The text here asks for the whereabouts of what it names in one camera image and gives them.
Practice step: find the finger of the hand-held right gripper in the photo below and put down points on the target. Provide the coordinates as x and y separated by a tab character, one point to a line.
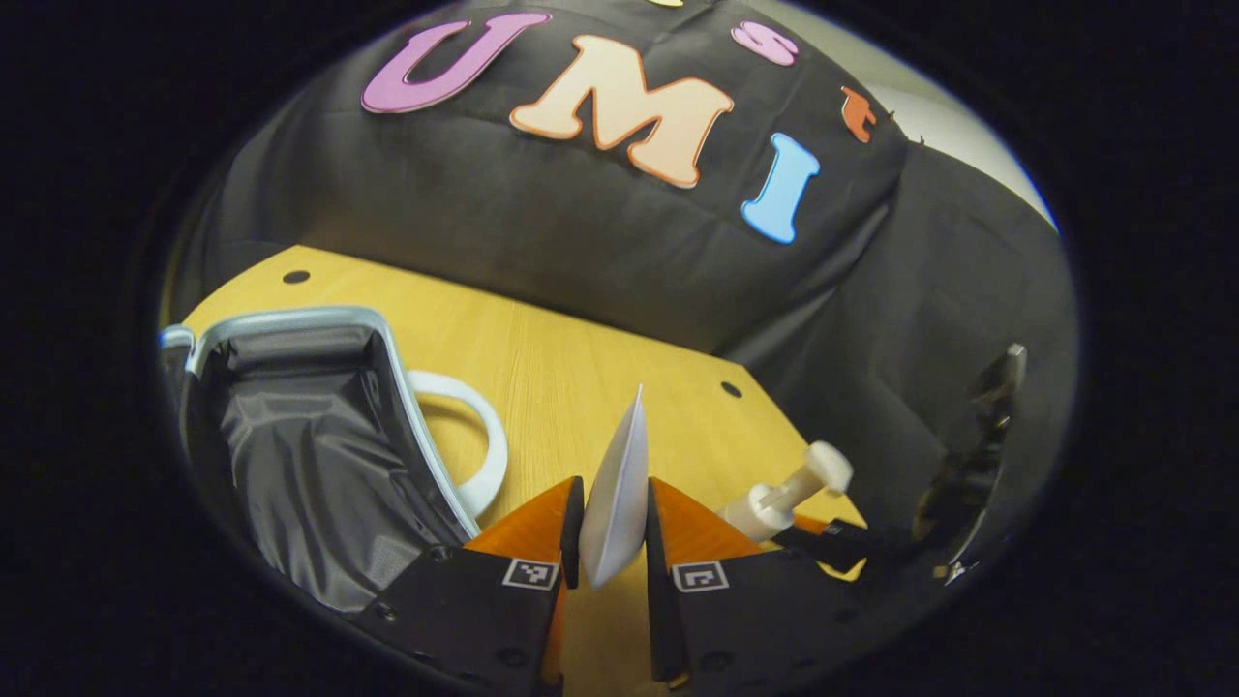
842	544

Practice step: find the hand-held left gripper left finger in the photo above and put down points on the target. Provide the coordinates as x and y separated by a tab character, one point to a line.
573	542

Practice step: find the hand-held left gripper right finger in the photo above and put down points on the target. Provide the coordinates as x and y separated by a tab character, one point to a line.
654	552

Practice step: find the white cream tube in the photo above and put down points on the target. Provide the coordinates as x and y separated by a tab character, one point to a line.
619	494

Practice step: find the white pump bottle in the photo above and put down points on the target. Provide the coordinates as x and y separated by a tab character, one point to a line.
774	503

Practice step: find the light blue suitcase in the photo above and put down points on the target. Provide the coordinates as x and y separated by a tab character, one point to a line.
319	455

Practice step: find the black backdrop cloth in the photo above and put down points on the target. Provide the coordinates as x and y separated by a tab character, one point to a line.
542	223

